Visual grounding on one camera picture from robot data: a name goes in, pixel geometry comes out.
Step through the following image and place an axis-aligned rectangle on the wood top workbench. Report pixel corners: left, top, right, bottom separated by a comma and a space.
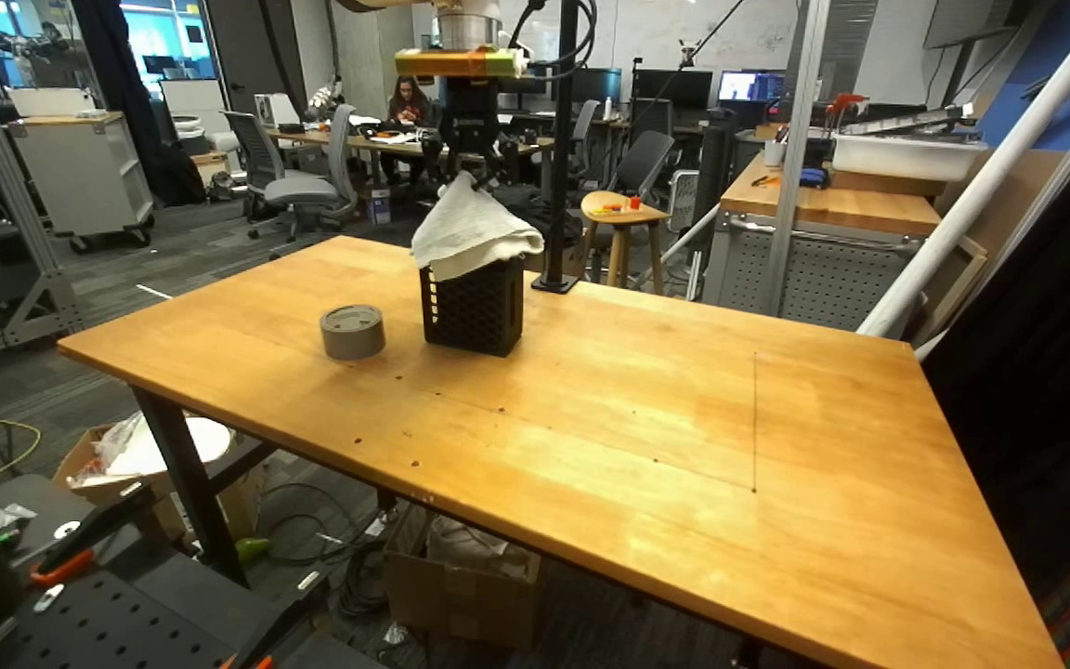
697, 146, 948, 332

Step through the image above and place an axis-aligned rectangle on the black perforated box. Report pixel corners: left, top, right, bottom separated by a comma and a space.
420, 257, 527, 361

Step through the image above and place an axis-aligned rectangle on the black perforated panel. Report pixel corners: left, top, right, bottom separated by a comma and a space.
0, 551, 327, 669

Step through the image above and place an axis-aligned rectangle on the lit computer monitor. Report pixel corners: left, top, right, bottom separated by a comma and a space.
715, 66, 790, 112

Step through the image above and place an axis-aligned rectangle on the white plastic tub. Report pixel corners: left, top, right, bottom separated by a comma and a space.
829, 126, 993, 184

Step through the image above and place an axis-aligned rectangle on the long office desk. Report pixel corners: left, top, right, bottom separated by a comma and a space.
274, 123, 557, 225

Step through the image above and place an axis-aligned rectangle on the seated person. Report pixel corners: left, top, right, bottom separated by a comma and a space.
385, 74, 434, 131

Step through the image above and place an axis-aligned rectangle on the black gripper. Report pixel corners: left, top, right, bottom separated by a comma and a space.
434, 74, 505, 184

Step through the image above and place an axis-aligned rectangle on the grey duct tape roll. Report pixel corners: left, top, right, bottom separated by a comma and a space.
316, 302, 385, 364

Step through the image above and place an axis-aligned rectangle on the open cardboard box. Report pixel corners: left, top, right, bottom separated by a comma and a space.
383, 496, 549, 654

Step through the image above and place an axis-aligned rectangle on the orange handled tool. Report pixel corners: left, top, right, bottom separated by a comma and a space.
27, 542, 103, 589

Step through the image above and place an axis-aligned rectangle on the white wheeled cart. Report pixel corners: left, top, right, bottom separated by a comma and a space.
6, 107, 155, 251

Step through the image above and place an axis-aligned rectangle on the black table leg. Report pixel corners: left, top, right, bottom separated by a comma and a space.
130, 381, 252, 588

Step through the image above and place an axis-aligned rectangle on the round wooden stool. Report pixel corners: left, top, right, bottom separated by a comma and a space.
575, 184, 671, 297

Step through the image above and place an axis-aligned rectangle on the grey vertical metal post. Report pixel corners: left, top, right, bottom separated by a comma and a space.
762, 0, 834, 318

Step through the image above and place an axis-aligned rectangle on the white cloth towel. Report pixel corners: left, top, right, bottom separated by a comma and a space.
409, 170, 549, 284

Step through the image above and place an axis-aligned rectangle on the grey metal rack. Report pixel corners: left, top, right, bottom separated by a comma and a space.
0, 102, 87, 375

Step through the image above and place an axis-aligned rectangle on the box with white bag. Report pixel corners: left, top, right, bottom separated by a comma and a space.
57, 411, 239, 505

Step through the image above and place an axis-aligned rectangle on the dark office chair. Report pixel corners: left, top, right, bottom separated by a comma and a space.
607, 126, 678, 200

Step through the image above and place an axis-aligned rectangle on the grey office chair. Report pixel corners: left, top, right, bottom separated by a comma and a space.
223, 107, 362, 246

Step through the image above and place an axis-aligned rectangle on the black vertical stand pole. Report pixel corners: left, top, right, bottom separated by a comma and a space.
533, 0, 598, 297

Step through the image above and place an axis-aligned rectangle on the white slanted pole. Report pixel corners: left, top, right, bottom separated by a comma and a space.
853, 0, 1070, 341

